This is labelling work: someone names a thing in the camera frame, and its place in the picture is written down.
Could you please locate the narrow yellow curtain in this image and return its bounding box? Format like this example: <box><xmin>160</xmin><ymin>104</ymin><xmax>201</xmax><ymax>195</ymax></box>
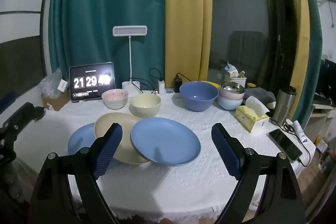
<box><xmin>278</xmin><ymin>0</ymin><xmax>311</xmax><ymax>123</ymax></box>

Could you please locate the narrow green curtain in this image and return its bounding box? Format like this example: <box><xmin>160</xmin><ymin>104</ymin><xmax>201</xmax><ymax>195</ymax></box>
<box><xmin>295</xmin><ymin>0</ymin><xmax>324</xmax><ymax>130</ymax></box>

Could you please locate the cardboard box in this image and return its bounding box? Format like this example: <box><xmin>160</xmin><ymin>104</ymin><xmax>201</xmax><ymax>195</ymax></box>
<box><xmin>41</xmin><ymin>92</ymin><xmax>70</xmax><ymax>111</ymax></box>

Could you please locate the wide green curtain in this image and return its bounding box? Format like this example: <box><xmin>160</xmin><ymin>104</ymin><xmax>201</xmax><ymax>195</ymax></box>
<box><xmin>48</xmin><ymin>0</ymin><xmax>168</xmax><ymax>88</ymax></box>

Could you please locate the yellow tissue box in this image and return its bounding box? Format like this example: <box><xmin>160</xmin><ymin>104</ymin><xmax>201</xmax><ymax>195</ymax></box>
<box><xmin>235</xmin><ymin>105</ymin><xmax>270</xmax><ymax>133</ymax></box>

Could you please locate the pink dotted bowl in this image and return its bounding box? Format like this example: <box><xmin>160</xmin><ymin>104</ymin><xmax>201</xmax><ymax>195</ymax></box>
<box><xmin>102</xmin><ymin>89</ymin><xmax>129</xmax><ymax>110</ymax></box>

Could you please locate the tablet showing clock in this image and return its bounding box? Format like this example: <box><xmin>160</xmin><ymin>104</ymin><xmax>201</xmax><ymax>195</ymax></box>
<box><xmin>69</xmin><ymin>62</ymin><xmax>116</xmax><ymax>103</ymax></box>

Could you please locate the stainless steel tumbler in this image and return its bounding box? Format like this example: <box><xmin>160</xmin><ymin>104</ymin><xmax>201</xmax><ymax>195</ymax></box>
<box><xmin>272</xmin><ymin>86</ymin><xmax>297</xmax><ymax>126</ymax></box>

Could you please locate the white woven basket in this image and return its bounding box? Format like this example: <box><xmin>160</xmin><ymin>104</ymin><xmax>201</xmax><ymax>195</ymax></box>
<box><xmin>228</xmin><ymin>74</ymin><xmax>247</xmax><ymax>86</ymax></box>

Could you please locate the beige plate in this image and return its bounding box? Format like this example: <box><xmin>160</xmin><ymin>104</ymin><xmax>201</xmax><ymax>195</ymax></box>
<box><xmin>94</xmin><ymin>113</ymin><xmax>151</xmax><ymax>165</ymax></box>

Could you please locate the blue plate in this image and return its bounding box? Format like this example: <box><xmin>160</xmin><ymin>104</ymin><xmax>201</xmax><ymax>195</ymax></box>
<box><xmin>131</xmin><ymin>117</ymin><xmax>201</xmax><ymax>167</ymax></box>
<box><xmin>68</xmin><ymin>123</ymin><xmax>97</xmax><ymax>159</ymax></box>

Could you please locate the grey cloth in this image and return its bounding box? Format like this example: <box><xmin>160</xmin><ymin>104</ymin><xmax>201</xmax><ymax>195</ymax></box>
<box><xmin>245</xmin><ymin>88</ymin><xmax>277</xmax><ymax>109</ymax></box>

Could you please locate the blue and white packet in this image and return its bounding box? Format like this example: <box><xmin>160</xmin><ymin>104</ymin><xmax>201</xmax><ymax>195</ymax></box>
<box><xmin>224</xmin><ymin>61</ymin><xmax>238</xmax><ymax>75</ymax></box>

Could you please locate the light blue bowl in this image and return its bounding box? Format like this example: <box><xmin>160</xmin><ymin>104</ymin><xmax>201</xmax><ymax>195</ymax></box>
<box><xmin>218</xmin><ymin>95</ymin><xmax>244</xmax><ymax>111</ymax></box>

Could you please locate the dark glass sliding door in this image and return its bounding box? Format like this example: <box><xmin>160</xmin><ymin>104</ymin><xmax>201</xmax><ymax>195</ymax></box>
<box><xmin>209</xmin><ymin>0</ymin><xmax>297</xmax><ymax>90</ymax></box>

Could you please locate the black black-charger cable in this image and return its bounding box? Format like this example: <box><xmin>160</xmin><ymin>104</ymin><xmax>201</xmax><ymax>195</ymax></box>
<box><xmin>176</xmin><ymin>72</ymin><xmax>194</xmax><ymax>82</ymax></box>

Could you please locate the white desk lamp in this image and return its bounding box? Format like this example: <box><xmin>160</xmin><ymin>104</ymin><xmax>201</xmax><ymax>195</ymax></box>
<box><xmin>113</xmin><ymin>26</ymin><xmax>147</xmax><ymax>95</ymax></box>

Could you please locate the black monitor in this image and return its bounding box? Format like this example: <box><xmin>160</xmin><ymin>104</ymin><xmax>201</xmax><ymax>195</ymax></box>
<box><xmin>322</xmin><ymin>59</ymin><xmax>336</xmax><ymax>99</ymax></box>

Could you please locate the white side desk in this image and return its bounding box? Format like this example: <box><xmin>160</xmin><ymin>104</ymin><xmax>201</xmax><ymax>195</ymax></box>
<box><xmin>306</xmin><ymin>102</ymin><xmax>336</xmax><ymax>140</ymax></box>

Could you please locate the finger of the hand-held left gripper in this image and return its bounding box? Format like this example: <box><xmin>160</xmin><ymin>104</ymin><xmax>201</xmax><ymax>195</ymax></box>
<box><xmin>3</xmin><ymin>102</ymin><xmax>45</xmax><ymax>130</ymax></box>

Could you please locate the plain pink bowl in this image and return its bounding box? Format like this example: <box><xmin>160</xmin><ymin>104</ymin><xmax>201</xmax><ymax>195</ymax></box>
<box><xmin>219</xmin><ymin>90</ymin><xmax>245</xmax><ymax>102</ymax></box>

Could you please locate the clear plastic bag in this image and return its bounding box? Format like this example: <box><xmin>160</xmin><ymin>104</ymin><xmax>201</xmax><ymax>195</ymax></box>
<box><xmin>41</xmin><ymin>68</ymin><xmax>64</xmax><ymax>98</ymax></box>

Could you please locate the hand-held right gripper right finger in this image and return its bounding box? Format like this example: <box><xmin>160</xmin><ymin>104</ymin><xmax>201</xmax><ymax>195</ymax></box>
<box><xmin>211</xmin><ymin>123</ymin><xmax>307</xmax><ymax>224</ymax></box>

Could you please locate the wide yellow curtain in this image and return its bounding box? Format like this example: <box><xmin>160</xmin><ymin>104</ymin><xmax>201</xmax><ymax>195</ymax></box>
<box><xmin>164</xmin><ymin>0</ymin><xmax>213</xmax><ymax>86</ymax></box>

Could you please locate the white tube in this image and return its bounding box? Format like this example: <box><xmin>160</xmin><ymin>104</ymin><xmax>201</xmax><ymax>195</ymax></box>
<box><xmin>293</xmin><ymin>120</ymin><xmax>309</xmax><ymax>145</ymax></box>

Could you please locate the black white-charger cable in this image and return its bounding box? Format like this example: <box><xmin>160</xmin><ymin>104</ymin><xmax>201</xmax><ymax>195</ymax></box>
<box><xmin>149</xmin><ymin>68</ymin><xmax>164</xmax><ymax>81</ymax></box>

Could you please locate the black lamp cable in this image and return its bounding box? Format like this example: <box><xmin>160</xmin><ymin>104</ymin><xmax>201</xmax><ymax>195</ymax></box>
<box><xmin>129</xmin><ymin>78</ymin><xmax>144</xmax><ymax>94</ymax></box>

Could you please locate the black smartphone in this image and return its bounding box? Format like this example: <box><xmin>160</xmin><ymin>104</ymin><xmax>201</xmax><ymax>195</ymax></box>
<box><xmin>268</xmin><ymin>129</ymin><xmax>303</xmax><ymax>163</ymax></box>

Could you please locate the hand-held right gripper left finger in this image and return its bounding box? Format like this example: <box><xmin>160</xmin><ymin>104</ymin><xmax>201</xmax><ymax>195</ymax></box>
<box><xmin>29</xmin><ymin>123</ymin><xmax>124</xmax><ymax>224</ymax></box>

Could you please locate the beige bowl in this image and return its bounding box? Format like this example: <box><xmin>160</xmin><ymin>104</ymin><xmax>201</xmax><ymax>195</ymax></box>
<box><xmin>130</xmin><ymin>94</ymin><xmax>161</xmax><ymax>119</ymax></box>

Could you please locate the large blue bowl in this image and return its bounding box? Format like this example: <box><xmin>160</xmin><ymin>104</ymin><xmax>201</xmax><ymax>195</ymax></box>
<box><xmin>180</xmin><ymin>81</ymin><xmax>219</xmax><ymax>111</ymax></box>

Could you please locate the white power strip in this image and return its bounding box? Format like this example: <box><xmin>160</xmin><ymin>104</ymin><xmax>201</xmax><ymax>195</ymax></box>
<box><xmin>154</xmin><ymin>87</ymin><xmax>182</xmax><ymax>95</ymax></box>

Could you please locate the white tissue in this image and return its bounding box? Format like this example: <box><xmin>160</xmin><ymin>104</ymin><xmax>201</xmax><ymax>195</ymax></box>
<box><xmin>244</xmin><ymin>96</ymin><xmax>271</xmax><ymax>115</ymax></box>

